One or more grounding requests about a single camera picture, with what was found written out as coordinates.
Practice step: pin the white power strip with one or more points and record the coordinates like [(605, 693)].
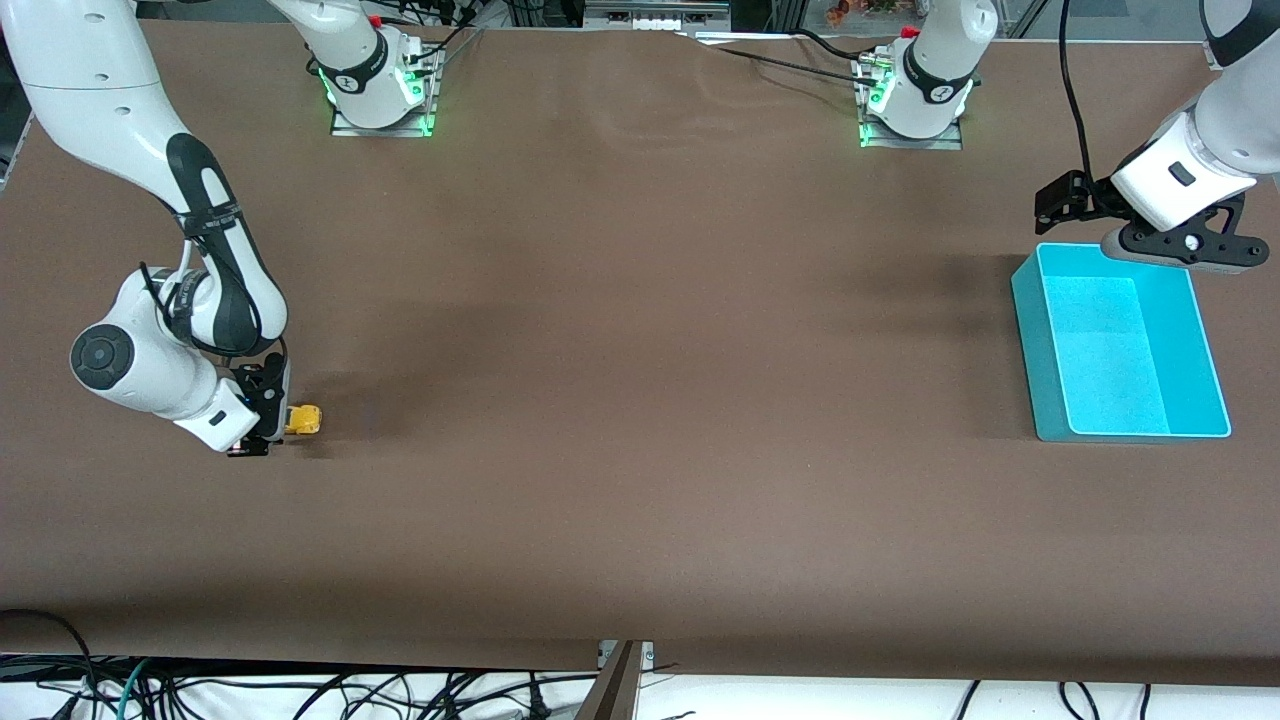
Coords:
[(650, 20)]

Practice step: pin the orange background objects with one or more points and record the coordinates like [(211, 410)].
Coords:
[(850, 10)]

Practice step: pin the dark table support post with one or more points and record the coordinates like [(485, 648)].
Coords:
[(610, 695)]

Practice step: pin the brown table cover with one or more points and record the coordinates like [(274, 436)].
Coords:
[(640, 300)]

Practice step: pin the yellow beetle toy car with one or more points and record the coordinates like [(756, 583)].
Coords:
[(305, 420)]

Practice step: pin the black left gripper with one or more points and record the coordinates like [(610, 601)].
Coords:
[(1090, 195)]

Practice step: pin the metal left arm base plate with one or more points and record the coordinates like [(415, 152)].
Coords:
[(940, 143)]

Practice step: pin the teal plastic bin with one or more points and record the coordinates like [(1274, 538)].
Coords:
[(1110, 350)]

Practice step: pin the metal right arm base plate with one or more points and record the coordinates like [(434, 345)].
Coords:
[(400, 131)]

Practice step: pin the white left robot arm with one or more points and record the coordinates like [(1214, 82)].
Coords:
[(935, 70)]

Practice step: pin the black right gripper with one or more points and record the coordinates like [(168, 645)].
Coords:
[(263, 397)]

